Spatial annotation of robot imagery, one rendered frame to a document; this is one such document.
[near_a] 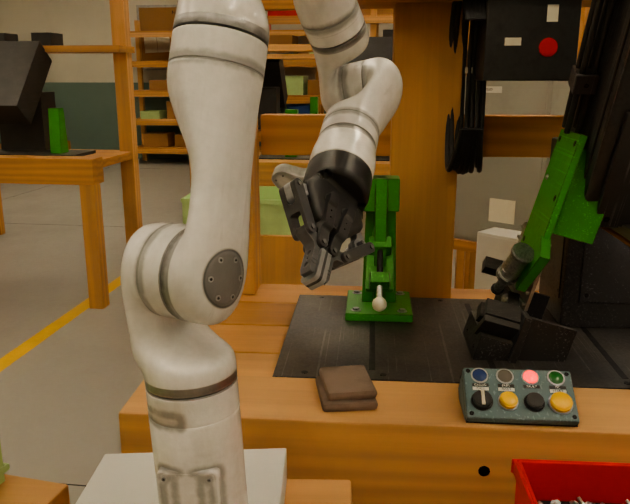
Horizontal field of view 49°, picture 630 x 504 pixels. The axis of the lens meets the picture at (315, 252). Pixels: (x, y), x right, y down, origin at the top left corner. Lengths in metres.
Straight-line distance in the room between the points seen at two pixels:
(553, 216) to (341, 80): 0.44
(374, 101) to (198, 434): 0.43
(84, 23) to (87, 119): 1.54
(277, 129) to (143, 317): 0.95
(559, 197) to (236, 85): 0.64
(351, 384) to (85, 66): 11.53
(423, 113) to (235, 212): 0.88
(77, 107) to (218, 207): 11.84
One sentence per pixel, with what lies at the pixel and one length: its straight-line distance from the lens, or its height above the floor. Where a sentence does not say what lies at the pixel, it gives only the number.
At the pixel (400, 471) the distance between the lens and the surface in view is 1.01.
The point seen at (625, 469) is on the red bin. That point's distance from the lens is 0.91.
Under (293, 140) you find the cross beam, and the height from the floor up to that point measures 1.22.
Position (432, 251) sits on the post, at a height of 0.99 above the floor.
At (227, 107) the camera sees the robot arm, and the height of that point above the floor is 1.33.
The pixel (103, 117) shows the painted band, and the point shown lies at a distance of 12.27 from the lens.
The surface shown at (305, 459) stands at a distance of 1.01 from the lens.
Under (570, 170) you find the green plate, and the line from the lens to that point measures 1.14.
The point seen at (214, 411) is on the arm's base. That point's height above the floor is 1.05.
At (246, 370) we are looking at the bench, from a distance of 1.18.
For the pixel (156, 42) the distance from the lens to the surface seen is 11.87.
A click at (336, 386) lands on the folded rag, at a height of 0.93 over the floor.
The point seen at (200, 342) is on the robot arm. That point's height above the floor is 1.10.
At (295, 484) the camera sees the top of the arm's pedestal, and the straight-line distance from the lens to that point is 0.93.
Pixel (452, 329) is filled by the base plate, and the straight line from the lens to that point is 1.32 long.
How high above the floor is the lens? 1.36
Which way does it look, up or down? 14 degrees down
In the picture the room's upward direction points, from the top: straight up
